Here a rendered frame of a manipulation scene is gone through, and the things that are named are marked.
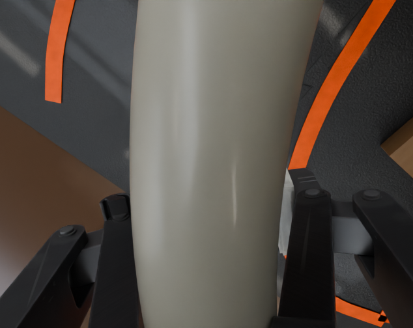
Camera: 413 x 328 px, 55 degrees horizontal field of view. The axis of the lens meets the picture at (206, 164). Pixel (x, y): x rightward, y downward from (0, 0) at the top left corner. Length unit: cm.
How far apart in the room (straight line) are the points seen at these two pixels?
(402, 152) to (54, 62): 92
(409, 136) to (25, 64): 100
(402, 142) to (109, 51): 77
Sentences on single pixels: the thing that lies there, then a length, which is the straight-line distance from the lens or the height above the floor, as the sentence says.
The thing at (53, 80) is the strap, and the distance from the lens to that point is 116.
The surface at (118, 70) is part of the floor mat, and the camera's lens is 109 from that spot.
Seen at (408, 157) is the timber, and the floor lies 9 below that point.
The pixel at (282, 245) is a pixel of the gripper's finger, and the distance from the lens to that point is 16.
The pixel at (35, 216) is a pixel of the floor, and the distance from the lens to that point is 139.
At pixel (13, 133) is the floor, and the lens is 129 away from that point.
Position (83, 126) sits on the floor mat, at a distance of 117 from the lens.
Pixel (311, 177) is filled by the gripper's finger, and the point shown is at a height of 89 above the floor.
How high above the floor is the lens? 104
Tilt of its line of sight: 67 degrees down
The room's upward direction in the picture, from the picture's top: 166 degrees counter-clockwise
